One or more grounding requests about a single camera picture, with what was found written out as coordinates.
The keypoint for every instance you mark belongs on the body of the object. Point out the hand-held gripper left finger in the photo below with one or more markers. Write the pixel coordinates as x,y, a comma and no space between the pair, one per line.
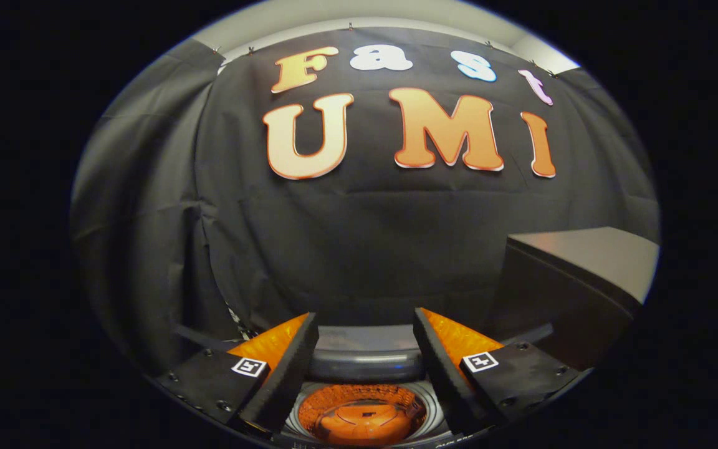
290,380

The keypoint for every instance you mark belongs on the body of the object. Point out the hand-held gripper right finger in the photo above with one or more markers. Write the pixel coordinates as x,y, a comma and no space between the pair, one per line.
443,380

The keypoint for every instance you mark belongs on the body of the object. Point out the yellow polo shirt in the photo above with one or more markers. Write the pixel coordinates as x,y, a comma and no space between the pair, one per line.
365,424

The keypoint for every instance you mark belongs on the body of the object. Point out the black backdrop cloth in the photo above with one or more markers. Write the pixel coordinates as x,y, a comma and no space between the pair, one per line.
359,237

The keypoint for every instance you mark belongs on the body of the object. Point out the row of black cloth clips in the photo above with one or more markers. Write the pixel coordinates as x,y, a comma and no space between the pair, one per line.
250,50

